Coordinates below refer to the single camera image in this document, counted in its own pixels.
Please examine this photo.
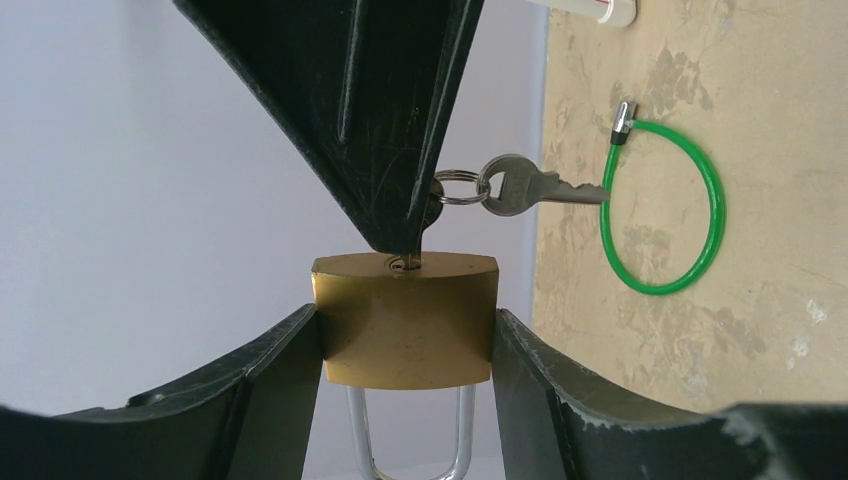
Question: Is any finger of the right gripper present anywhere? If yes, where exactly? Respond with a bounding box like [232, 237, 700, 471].
[177, 0, 483, 255]

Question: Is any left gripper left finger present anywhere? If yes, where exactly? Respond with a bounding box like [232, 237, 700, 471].
[50, 304, 322, 479]

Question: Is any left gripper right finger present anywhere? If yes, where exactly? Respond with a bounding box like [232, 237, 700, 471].
[493, 309, 722, 479]

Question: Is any large brass padlock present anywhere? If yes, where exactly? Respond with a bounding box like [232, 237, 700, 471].
[311, 252, 499, 479]

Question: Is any black headed key bunch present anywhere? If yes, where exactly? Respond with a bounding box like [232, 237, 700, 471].
[423, 154, 610, 228]

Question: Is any white pvc pipe frame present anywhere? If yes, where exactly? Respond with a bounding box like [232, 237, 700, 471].
[530, 0, 638, 28]

